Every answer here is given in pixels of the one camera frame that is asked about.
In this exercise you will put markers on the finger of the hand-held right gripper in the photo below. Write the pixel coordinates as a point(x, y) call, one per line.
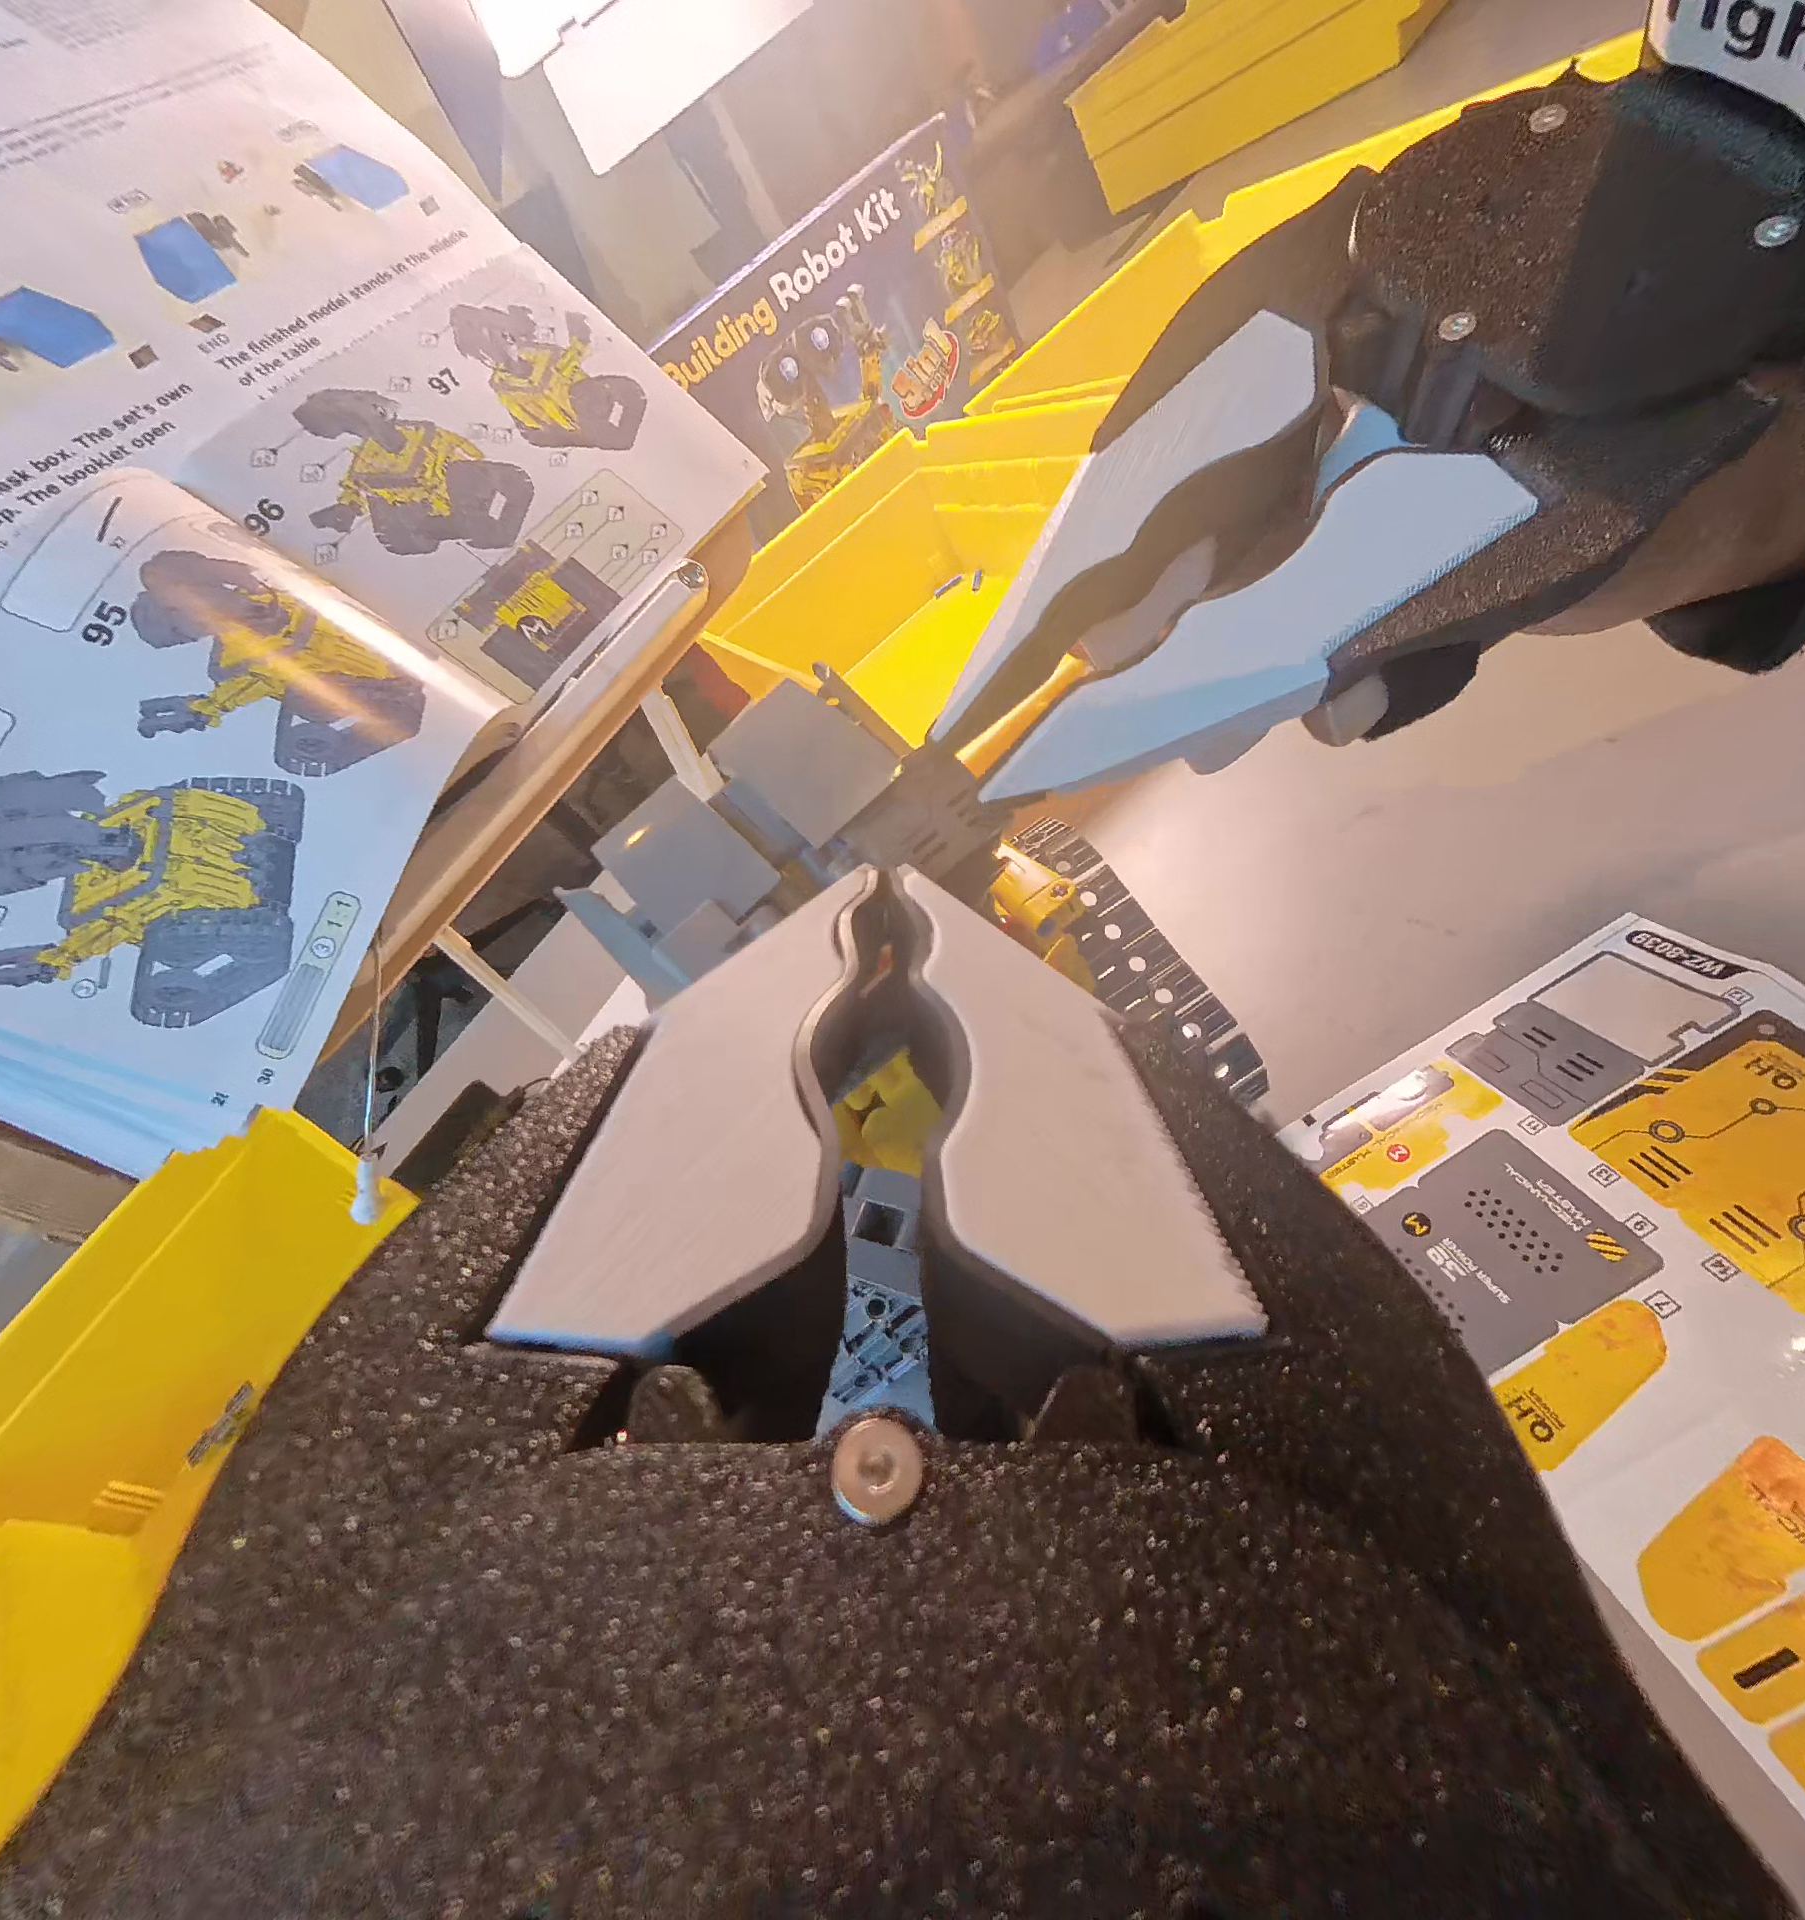
point(1293, 615)
point(1174, 483)

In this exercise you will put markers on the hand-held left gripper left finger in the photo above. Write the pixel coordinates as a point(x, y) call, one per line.
point(694, 1157)

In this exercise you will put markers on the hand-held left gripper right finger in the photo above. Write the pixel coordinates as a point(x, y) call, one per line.
point(1084, 1157)

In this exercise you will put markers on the yellow grey brick robot model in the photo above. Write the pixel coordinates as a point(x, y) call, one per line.
point(755, 782)

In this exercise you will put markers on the yellow grey sticker sheet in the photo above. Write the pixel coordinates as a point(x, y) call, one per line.
point(1624, 1289)

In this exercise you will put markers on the instruction booklet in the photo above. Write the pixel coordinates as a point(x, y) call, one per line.
point(244, 751)

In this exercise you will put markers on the grey desk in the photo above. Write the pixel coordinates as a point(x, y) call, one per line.
point(1505, 810)

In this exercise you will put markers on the white task instruction sheet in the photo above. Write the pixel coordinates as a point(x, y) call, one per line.
point(124, 211)

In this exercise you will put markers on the person's right hand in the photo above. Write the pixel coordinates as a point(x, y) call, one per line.
point(1715, 542)

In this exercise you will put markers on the yellow plastic bin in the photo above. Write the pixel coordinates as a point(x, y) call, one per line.
point(1142, 299)
point(903, 601)
point(124, 1413)
point(1248, 77)

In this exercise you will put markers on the colourful toy set box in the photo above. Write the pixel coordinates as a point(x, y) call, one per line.
point(845, 299)

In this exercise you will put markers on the white book stand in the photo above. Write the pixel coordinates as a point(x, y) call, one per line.
point(588, 782)

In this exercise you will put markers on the bright softbox lamp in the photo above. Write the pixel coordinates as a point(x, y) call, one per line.
point(649, 60)

